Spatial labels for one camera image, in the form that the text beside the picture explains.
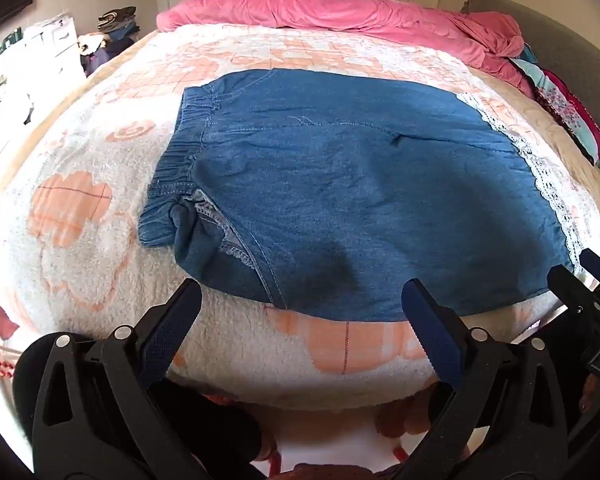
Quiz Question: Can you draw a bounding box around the white orange floral blanket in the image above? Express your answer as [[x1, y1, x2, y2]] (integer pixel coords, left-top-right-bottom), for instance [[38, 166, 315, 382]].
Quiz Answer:
[[0, 22, 600, 411]]

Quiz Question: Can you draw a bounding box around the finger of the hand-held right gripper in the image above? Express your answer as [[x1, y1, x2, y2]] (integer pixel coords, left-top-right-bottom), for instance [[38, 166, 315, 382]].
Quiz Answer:
[[579, 248, 600, 288], [547, 264, 600, 323]]

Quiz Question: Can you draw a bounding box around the white side table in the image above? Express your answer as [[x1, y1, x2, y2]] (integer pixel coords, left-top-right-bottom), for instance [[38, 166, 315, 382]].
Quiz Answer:
[[0, 50, 88, 128]]

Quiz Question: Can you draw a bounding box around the folded dark clothes pile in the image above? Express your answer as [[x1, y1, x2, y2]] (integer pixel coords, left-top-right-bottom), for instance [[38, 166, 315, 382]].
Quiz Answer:
[[97, 6, 141, 37]]

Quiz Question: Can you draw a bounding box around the teal striped pillow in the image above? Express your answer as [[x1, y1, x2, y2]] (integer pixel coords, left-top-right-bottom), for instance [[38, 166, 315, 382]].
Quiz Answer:
[[510, 45, 600, 161]]

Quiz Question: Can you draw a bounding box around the white drawer unit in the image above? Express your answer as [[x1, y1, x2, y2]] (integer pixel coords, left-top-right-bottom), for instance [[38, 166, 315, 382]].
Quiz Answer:
[[25, 15, 81, 72]]

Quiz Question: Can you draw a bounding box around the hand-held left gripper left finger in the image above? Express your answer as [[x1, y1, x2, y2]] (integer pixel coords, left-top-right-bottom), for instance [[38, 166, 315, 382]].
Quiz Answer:
[[30, 277, 203, 480]]

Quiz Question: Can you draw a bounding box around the pink duvet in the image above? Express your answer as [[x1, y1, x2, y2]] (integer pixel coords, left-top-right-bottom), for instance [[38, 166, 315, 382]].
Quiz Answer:
[[156, 0, 538, 101]]

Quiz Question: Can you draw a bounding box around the grey headboard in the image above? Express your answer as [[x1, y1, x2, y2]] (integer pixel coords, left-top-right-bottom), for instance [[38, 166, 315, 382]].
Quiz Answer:
[[462, 0, 600, 126]]

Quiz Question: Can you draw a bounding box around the blue denim skirt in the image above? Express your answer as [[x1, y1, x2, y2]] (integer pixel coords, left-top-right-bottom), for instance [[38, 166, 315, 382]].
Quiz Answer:
[[137, 69, 588, 323]]

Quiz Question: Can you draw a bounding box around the dark floral cloth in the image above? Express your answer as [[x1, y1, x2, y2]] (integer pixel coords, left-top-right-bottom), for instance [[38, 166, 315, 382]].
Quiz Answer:
[[532, 71, 600, 186]]

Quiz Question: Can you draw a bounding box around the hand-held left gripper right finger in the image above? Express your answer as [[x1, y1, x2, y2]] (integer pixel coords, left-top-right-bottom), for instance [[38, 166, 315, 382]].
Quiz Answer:
[[401, 278, 588, 480]]

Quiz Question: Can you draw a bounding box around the beige bed sheet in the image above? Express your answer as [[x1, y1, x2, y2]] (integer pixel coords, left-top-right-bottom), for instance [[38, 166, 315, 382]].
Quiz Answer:
[[0, 30, 600, 266]]

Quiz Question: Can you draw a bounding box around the loose clothes heap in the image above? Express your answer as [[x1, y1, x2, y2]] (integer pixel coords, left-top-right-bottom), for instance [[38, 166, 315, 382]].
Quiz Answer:
[[77, 32, 133, 77]]

